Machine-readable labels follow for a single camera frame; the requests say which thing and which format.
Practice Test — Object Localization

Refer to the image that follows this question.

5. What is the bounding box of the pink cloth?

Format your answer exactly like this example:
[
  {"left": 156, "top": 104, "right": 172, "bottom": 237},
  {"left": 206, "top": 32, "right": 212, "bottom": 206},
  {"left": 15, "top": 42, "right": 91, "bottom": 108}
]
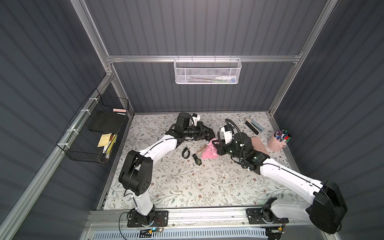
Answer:
[{"left": 202, "top": 138, "right": 220, "bottom": 160}]

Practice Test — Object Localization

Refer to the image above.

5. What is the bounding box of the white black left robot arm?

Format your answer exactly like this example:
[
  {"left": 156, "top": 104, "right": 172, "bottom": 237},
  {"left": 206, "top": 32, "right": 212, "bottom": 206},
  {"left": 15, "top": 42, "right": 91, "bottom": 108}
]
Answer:
[{"left": 118, "top": 113, "right": 215, "bottom": 226}]

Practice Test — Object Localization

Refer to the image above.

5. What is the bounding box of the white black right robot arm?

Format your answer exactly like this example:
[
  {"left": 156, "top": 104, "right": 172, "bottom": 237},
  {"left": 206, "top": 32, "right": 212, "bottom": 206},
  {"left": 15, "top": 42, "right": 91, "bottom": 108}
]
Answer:
[{"left": 212, "top": 133, "right": 348, "bottom": 234}]

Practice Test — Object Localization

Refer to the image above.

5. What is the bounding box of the green dial watch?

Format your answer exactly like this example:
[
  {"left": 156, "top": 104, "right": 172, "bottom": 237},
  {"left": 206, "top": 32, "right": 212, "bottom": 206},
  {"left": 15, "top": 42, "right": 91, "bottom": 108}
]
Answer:
[{"left": 193, "top": 154, "right": 202, "bottom": 166}]

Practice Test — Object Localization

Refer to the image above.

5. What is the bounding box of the pink case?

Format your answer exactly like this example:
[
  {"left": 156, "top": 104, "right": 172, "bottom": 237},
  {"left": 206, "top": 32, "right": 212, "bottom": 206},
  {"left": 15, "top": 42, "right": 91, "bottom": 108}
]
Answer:
[{"left": 251, "top": 137, "right": 269, "bottom": 156}]

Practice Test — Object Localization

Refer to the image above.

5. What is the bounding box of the pink pen cup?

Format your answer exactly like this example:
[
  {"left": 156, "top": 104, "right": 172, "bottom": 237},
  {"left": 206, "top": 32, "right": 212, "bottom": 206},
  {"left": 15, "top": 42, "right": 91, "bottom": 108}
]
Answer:
[{"left": 267, "top": 134, "right": 287, "bottom": 152}]

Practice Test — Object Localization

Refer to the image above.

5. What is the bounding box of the coloured markers bunch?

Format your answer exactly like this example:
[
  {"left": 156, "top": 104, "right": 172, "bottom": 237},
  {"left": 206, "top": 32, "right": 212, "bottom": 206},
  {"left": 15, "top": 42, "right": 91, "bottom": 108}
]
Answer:
[{"left": 274, "top": 130, "right": 292, "bottom": 143}]

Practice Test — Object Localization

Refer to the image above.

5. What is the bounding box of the black notebook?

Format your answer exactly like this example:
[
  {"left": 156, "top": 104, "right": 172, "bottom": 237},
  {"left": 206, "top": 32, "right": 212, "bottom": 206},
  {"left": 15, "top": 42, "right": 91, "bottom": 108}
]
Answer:
[{"left": 88, "top": 111, "right": 126, "bottom": 134}]

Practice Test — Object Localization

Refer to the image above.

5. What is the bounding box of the yellow sticky note pad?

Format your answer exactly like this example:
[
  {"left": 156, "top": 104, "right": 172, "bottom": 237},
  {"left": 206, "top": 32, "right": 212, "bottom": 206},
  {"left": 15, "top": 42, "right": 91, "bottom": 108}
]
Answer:
[{"left": 98, "top": 133, "right": 114, "bottom": 148}]

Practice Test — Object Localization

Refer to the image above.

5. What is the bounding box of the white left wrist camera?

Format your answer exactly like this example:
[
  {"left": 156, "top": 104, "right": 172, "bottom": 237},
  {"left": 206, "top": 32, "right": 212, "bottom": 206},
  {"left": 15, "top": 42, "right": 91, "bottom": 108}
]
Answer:
[{"left": 191, "top": 114, "right": 201, "bottom": 127}]

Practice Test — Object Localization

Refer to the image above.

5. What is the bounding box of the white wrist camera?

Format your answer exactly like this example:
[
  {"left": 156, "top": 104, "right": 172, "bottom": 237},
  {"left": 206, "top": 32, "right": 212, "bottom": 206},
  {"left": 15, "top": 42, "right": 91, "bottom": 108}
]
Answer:
[
  {"left": 220, "top": 125, "right": 234, "bottom": 145},
  {"left": 191, "top": 114, "right": 201, "bottom": 127}
]

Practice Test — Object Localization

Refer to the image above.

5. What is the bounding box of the black narrow strap watch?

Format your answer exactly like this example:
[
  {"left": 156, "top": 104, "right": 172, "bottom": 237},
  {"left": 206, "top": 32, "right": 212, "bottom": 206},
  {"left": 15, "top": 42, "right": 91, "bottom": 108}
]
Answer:
[{"left": 182, "top": 147, "right": 191, "bottom": 159}]

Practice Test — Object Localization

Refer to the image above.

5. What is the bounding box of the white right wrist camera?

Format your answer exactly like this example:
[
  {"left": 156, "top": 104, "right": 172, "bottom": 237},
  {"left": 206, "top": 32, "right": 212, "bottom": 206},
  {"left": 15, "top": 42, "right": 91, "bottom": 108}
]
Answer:
[{"left": 220, "top": 125, "right": 234, "bottom": 145}]

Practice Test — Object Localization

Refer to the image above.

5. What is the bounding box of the beige strap watch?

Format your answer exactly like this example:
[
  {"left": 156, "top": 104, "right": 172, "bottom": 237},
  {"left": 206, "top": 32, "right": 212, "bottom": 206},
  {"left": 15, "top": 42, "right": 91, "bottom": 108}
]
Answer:
[{"left": 197, "top": 145, "right": 207, "bottom": 154}]

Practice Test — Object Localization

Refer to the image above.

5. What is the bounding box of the white wire basket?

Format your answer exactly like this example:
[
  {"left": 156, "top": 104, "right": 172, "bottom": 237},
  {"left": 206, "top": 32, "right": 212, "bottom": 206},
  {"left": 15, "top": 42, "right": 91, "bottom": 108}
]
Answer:
[{"left": 174, "top": 58, "right": 242, "bottom": 85}]

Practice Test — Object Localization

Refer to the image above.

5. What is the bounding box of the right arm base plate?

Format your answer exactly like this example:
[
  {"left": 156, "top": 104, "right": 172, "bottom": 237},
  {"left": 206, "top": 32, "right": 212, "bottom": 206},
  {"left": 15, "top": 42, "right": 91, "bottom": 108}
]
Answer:
[{"left": 246, "top": 208, "right": 289, "bottom": 225}]

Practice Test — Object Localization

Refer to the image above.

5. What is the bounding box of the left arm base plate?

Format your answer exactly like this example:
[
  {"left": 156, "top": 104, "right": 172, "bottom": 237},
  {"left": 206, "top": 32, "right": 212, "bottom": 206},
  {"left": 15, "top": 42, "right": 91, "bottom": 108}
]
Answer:
[{"left": 127, "top": 209, "right": 169, "bottom": 228}]

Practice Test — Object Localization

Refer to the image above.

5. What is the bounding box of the black wire basket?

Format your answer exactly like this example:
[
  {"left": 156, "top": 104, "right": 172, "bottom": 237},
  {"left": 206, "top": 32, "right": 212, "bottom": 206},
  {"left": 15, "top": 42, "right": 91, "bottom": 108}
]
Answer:
[{"left": 57, "top": 89, "right": 130, "bottom": 164}]

